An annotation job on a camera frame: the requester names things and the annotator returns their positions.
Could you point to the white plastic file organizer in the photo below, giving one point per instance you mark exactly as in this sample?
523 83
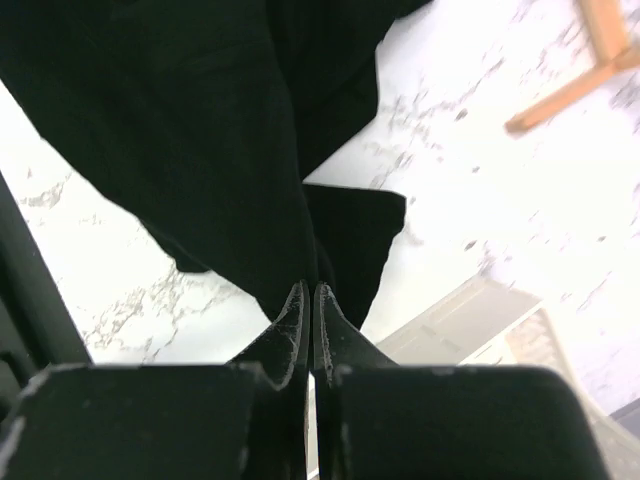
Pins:
485 322

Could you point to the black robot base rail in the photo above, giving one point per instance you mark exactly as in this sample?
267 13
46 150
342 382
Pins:
36 328

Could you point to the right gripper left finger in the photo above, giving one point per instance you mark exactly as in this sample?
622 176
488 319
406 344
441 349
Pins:
277 438

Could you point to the black t shirt with daisy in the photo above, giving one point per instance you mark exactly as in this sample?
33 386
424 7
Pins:
204 119

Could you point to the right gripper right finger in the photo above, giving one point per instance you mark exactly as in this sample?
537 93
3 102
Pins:
335 342

